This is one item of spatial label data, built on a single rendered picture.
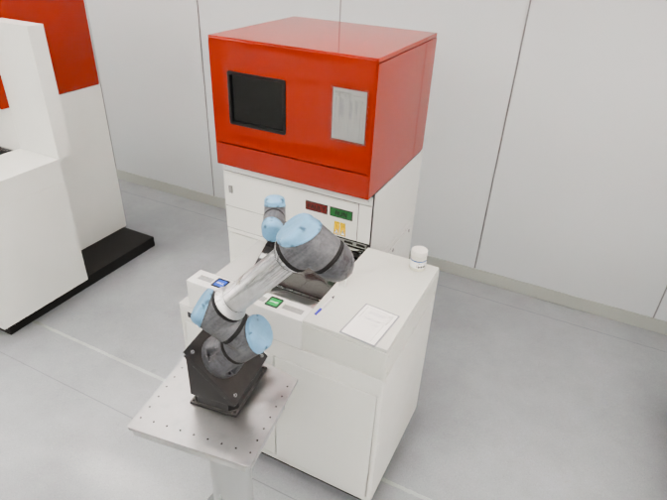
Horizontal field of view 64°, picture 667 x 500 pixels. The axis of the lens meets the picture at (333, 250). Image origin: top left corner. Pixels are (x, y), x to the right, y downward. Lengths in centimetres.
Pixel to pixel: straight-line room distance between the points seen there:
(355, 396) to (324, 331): 30
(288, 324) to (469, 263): 227
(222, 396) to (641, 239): 285
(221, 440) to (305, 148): 126
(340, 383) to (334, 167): 91
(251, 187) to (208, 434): 129
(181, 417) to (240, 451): 25
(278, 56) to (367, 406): 145
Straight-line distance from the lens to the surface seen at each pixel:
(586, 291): 407
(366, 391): 209
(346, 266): 146
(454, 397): 318
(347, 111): 224
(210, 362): 180
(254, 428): 186
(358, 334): 197
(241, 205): 278
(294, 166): 245
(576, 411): 335
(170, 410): 196
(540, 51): 355
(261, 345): 169
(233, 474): 220
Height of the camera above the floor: 223
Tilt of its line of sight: 31 degrees down
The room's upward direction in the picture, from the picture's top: 3 degrees clockwise
